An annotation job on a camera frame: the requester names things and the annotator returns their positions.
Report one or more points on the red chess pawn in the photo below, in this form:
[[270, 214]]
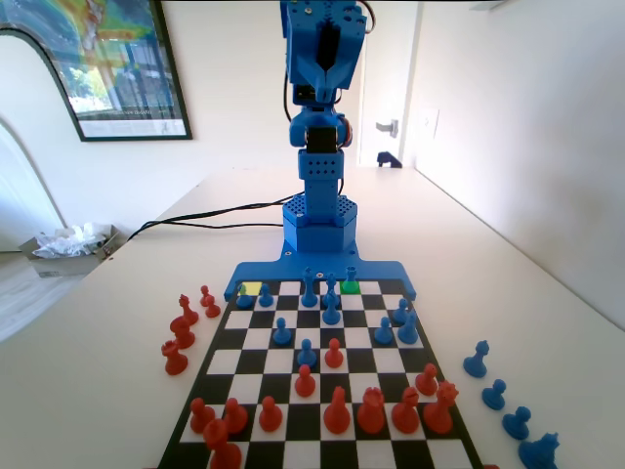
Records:
[[333, 355], [201, 417], [235, 413], [269, 416], [211, 309], [305, 383], [204, 293], [427, 381]]

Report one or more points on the crumpled white paper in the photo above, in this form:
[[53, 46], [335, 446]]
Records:
[[73, 239]]

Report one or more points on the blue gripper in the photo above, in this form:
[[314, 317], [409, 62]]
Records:
[[326, 73]]

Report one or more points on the white arched panel dark rim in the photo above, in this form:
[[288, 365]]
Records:
[[19, 98]]

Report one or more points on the white light switch plate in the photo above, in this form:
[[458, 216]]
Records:
[[432, 123]]

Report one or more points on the red chess bishop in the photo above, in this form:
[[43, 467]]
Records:
[[338, 415], [181, 334]]

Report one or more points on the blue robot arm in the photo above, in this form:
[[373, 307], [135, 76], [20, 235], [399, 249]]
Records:
[[320, 171]]

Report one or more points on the black white chessboard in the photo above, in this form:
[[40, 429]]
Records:
[[273, 361]]

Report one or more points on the black framed poster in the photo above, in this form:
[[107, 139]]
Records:
[[122, 73]]

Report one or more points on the blue chess rook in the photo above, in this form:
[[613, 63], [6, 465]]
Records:
[[350, 279]]

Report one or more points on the white door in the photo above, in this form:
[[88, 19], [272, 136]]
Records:
[[386, 73]]

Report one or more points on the cardboard box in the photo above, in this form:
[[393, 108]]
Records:
[[73, 266]]

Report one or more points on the blue chess pawn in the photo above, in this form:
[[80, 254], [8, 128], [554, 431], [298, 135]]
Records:
[[280, 334], [383, 334], [494, 396], [264, 297], [516, 424], [306, 356], [400, 308], [242, 299]]

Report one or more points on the blue chess queen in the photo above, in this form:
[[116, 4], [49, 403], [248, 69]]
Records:
[[331, 282]]

